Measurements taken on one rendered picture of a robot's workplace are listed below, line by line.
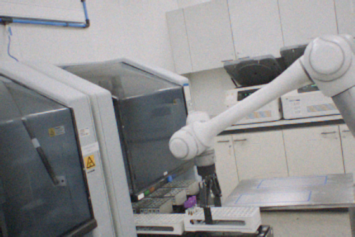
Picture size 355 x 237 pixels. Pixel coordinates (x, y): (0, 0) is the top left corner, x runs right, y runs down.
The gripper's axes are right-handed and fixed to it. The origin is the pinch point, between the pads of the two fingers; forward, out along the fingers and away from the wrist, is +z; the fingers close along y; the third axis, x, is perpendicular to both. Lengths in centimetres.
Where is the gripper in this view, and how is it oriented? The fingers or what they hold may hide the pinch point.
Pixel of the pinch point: (213, 213)
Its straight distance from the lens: 166.3
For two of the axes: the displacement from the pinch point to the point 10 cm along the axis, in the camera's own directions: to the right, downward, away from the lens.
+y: 4.1, -1.6, 9.0
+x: -9.0, 1.1, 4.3
